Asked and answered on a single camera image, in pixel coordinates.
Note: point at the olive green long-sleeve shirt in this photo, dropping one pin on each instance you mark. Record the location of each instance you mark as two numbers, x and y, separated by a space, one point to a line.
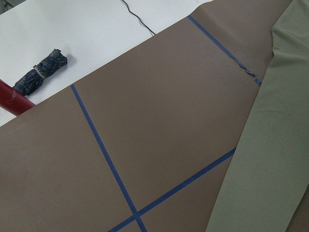
269 172

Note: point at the folded dark plaid umbrella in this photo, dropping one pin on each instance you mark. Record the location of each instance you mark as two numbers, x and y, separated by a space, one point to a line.
34 79

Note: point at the red cylindrical tube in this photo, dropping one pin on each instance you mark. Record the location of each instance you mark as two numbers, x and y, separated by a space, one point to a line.
12 101

